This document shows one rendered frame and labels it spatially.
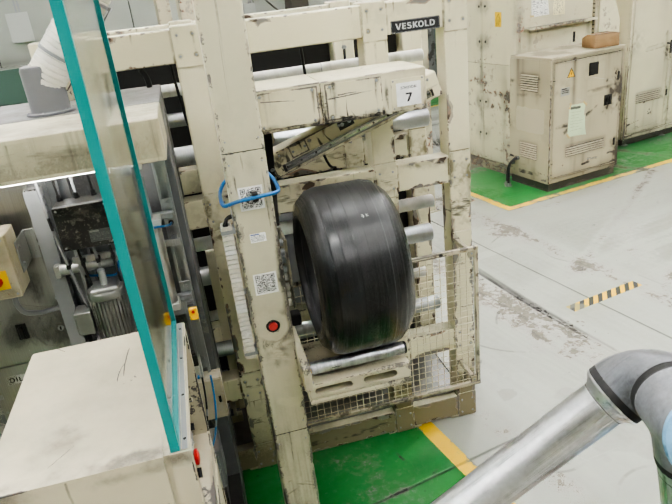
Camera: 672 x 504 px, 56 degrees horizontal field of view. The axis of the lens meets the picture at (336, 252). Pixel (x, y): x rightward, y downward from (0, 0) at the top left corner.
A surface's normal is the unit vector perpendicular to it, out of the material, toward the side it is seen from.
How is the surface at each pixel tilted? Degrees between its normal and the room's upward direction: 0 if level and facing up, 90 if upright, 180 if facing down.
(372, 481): 0
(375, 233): 48
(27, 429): 0
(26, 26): 90
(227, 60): 90
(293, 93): 90
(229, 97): 90
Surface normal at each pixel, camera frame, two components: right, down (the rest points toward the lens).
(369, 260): 0.17, -0.09
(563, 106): 0.44, 0.32
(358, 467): -0.11, -0.91
